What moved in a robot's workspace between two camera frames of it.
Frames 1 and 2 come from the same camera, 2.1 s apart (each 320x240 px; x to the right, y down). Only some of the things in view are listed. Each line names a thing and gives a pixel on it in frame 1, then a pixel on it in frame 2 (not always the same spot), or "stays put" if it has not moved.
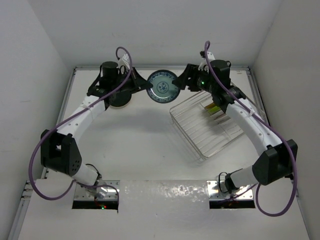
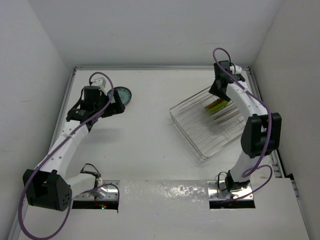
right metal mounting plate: (217, 191) stays put
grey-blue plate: (163, 90) -> (124, 93)
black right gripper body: (201, 80) -> (218, 92)
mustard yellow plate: (210, 105) stays put
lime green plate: (213, 109) stays put
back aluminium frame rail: (163, 67) stays put
